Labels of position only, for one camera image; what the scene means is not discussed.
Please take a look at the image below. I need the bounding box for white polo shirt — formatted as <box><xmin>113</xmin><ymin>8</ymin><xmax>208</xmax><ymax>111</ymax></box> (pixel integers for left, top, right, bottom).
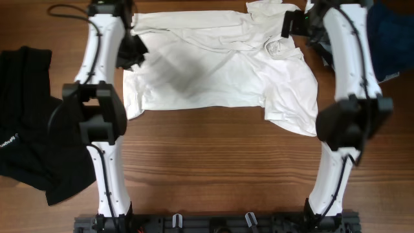
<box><xmin>123</xmin><ymin>1</ymin><xmax>318</xmax><ymax>137</ymax></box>

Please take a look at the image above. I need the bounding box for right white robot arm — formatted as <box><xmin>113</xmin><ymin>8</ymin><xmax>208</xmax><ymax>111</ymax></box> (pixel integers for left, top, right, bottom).
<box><xmin>281</xmin><ymin>1</ymin><xmax>393</xmax><ymax>232</ymax></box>

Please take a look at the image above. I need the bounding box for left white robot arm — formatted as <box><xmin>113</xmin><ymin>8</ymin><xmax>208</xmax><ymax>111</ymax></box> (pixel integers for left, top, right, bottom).
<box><xmin>63</xmin><ymin>1</ymin><xmax>147</xmax><ymax>232</ymax></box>

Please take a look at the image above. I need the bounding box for light grey garment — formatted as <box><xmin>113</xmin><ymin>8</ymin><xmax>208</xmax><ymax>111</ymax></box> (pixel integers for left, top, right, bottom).
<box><xmin>313</xmin><ymin>43</ymin><xmax>400</xmax><ymax>83</ymax></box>

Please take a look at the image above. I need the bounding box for navy blue shirt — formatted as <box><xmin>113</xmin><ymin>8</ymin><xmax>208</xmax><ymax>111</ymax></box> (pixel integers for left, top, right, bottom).
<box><xmin>367</xmin><ymin>1</ymin><xmax>413</xmax><ymax>77</ymax></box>

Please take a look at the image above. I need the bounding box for black t-shirt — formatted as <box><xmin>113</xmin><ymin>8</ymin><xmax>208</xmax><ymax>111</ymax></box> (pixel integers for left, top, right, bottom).
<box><xmin>1</xmin><ymin>47</ymin><xmax>96</xmax><ymax>205</ymax></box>

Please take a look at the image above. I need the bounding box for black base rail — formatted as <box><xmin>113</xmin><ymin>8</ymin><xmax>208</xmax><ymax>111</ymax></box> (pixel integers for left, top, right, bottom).
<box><xmin>73</xmin><ymin>212</ymin><xmax>362</xmax><ymax>233</ymax></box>

